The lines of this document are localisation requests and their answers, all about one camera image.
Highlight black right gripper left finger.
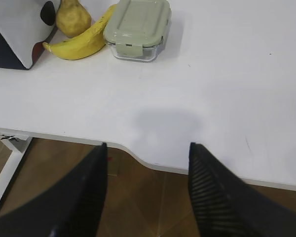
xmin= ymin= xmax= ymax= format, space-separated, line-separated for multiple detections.
xmin=0 ymin=143 xmax=108 ymax=237

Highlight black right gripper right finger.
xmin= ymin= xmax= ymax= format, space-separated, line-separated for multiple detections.
xmin=188 ymin=143 xmax=296 ymax=237

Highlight yellow banana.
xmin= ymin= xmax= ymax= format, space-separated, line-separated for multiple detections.
xmin=42 ymin=4 xmax=117 ymax=60

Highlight navy and white lunch bag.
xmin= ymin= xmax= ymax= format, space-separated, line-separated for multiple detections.
xmin=0 ymin=0 xmax=61 ymax=70

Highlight green lidded glass container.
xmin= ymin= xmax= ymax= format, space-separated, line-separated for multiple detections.
xmin=104 ymin=0 xmax=171 ymax=62

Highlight yellow pear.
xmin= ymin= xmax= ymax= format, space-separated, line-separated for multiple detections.
xmin=56 ymin=0 xmax=92 ymax=38

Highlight white table leg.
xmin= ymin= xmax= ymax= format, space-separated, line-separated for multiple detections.
xmin=0 ymin=129 xmax=32 ymax=210

